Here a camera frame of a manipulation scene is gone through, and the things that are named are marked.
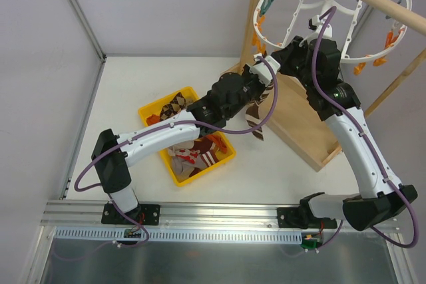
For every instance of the orange clothes peg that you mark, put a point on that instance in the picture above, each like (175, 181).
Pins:
(357, 70)
(259, 46)

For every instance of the green circuit board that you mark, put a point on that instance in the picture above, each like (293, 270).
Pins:
(311, 242)

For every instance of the yellow plastic tray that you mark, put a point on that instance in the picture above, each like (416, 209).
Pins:
(149, 115)

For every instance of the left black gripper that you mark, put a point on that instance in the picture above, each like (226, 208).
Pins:
(252, 84)

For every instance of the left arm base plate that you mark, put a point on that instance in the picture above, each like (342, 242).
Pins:
(146, 214)

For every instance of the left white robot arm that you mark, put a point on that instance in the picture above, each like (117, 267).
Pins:
(113, 155)

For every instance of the orange sock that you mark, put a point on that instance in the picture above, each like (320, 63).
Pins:
(218, 144)

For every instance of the dark red sock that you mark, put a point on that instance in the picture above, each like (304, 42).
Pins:
(203, 146)

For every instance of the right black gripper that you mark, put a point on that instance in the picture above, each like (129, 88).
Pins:
(288, 54)

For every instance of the grey sock with striped cuff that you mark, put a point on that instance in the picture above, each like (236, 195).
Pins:
(203, 162)

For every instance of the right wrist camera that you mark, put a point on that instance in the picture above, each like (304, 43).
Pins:
(315, 25)

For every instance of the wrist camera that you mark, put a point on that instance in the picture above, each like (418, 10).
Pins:
(265, 68)
(315, 25)

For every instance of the wooden hanger stand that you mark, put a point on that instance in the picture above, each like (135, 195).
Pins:
(364, 33)

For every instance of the beige sock with red pattern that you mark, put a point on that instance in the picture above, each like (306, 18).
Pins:
(182, 158)

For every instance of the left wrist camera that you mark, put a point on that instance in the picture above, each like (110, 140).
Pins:
(265, 68)

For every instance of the brown argyle sock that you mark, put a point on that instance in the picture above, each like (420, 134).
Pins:
(177, 104)

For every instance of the aluminium mounting rail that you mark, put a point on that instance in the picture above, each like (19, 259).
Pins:
(174, 215)

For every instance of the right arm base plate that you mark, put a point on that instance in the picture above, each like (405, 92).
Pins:
(289, 217)

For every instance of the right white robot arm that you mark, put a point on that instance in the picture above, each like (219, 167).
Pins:
(381, 195)

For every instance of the perforated cable duct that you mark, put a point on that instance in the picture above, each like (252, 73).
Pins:
(180, 235)

